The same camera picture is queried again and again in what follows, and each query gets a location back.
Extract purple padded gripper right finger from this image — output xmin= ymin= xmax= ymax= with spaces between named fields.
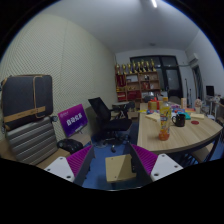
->
xmin=130 ymin=144 xmax=182 ymax=185

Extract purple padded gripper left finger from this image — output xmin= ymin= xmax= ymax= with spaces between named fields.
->
xmin=45 ymin=145 xmax=94 ymax=186

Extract black bag on floor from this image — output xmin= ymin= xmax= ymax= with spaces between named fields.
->
xmin=57 ymin=139 xmax=83 ymax=154

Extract silver ribbed suitcase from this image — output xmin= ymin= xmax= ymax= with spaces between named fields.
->
xmin=7 ymin=117 xmax=58 ymax=165

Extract purple sign board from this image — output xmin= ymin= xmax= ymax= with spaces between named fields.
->
xmin=58 ymin=104 xmax=88 ymax=137

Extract yellow sponge block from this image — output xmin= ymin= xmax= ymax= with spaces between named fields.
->
xmin=145 ymin=113 xmax=160 ymax=121

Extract black office chair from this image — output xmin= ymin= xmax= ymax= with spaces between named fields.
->
xmin=89 ymin=97 xmax=132 ymax=144

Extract black mug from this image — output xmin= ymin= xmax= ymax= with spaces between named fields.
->
xmin=172 ymin=114 xmax=185 ymax=127

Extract wooden table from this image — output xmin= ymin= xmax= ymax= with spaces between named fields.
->
xmin=137 ymin=112 xmax=222 ymax=154

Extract yellow drink bottle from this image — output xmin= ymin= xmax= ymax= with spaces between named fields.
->
xmin=159 ymin=97 xmax=172 ymax=141

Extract red yellow gift box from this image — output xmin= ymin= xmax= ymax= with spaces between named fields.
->
xmin=148 ymin=98 xmax=160 ymax=110

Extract red round coaster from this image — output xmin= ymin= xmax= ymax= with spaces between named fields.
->
xmin=191 ymin=120 xmax=199 ymax=125

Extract wooden trophy shelf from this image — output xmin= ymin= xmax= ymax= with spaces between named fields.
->
xmin=115 ymin=60 xmax=161 ymax=102

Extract computer monitor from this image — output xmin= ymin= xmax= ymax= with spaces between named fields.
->
xmin=206 ymin=86 xmax=214 ymax=97

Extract dark bag with tan straps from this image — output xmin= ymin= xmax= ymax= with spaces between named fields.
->
xmin=1 ymin=74 xmax=53 ymax=131

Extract wall air conditioner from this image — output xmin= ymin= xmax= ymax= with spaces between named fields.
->
xmin=188 ymin=53 xmax=199 ymax=63

